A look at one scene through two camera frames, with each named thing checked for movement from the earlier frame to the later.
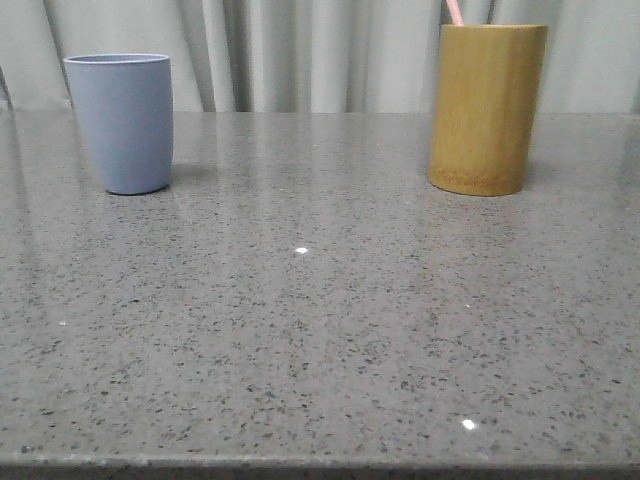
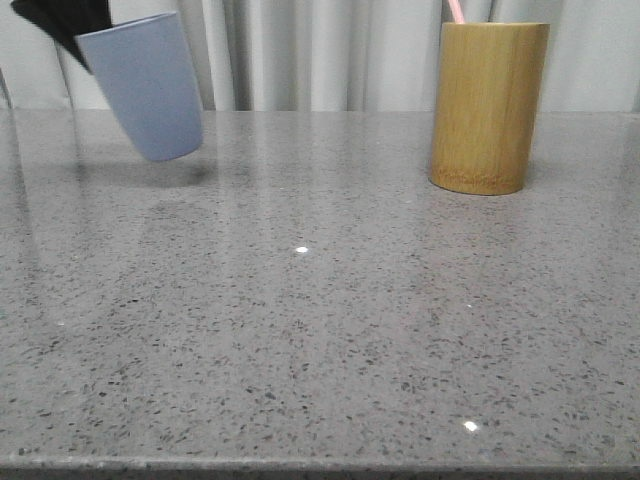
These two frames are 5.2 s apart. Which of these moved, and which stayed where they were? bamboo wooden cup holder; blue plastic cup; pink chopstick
Moved: blue plastic cup
Stayed: pink chopstick; bamboo wooden cup holder
